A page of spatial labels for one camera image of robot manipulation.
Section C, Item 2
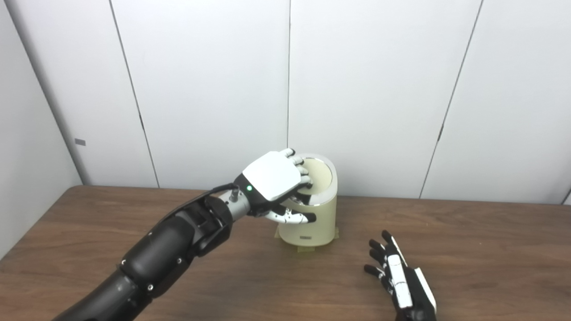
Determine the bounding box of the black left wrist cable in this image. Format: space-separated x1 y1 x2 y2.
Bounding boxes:
163 183 240 222

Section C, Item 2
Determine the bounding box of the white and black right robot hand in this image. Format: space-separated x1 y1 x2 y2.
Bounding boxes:
364 230 438 321

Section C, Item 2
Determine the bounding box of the cream round bin lid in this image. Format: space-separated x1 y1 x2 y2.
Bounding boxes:
303 158 333 196

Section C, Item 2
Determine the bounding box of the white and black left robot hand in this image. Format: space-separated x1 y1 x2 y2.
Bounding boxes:
234 148 317 225

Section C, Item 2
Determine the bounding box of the cream-colored round bin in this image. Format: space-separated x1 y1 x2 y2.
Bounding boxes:
276 154 338 247

